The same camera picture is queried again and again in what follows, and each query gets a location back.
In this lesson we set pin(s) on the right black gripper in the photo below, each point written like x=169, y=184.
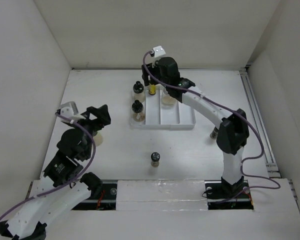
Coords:
x=152, y=67

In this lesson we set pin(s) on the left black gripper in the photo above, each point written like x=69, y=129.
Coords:
x=102, y=120

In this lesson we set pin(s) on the yellow liquid bottle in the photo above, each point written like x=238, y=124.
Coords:
x=152, y=89

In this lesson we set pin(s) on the black knob spice bottle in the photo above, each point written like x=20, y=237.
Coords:
x=139, y=92

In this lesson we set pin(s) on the cream cap spice bottle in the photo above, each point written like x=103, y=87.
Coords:
x=98, y=139

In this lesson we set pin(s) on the wide glass jar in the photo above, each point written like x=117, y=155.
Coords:
x=166, y=99

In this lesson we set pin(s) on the black cap spice bottle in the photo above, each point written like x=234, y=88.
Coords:
x=138, y=113

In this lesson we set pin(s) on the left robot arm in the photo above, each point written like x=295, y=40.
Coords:
x=65, y=181

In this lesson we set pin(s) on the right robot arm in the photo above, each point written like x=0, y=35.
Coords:
x=231, y=126

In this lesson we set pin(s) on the white divided tray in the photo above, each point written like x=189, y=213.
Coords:
x=160, y=116

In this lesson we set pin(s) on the small black cap bottle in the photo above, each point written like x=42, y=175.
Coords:
x=155, y=159

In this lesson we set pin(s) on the dark cap spice jar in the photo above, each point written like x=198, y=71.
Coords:
x=214, y=134

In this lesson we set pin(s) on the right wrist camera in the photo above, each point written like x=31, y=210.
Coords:
x=157, y=52

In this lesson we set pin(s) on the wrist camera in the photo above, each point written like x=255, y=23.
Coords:
x=157, y=52
x=68, y=112

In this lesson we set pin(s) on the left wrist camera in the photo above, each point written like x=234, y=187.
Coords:
x=68, y=112

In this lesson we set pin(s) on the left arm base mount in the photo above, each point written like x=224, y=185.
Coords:
x=105, y=200

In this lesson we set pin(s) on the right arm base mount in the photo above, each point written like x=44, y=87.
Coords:
x=218, y=199

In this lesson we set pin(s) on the aluminium rail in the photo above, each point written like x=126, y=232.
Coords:
x=270, y=162

